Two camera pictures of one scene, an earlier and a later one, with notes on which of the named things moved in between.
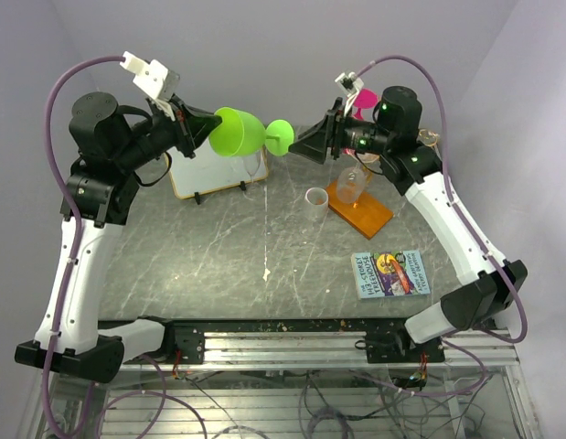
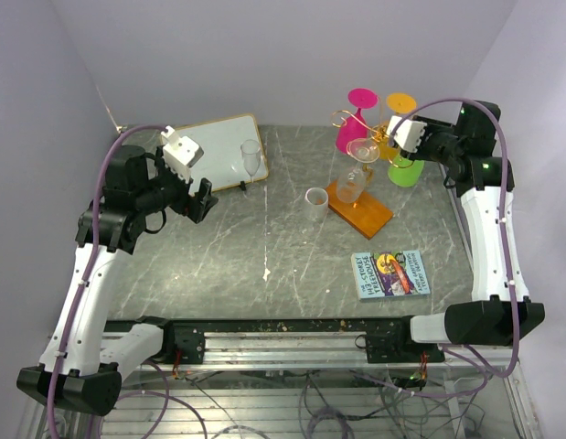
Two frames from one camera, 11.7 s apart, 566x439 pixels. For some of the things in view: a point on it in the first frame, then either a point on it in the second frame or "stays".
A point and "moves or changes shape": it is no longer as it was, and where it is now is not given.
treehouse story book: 391,273 stays
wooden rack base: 367,216 stays
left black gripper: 191,127 to 187,205
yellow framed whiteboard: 211,170 stays
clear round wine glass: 351,181 stays
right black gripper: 313,144 to 432,126
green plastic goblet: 241,133 moves or changes shape
